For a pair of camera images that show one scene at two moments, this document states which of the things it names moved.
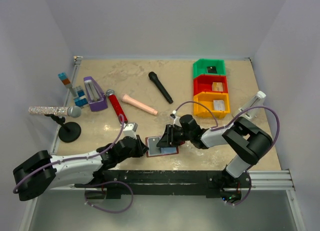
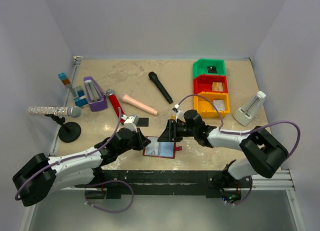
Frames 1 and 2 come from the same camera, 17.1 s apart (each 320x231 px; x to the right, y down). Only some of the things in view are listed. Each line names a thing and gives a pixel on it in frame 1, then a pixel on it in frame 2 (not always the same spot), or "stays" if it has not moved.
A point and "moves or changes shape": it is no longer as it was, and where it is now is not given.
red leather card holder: x=154 y=150 moves or changes shape
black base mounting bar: x=212 y=183 stays
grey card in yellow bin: x=219 y=105 stays
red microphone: x=116 y=104 stays
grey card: x=153 y=148 → x=143 y=122
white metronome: x=257 y=101 stays
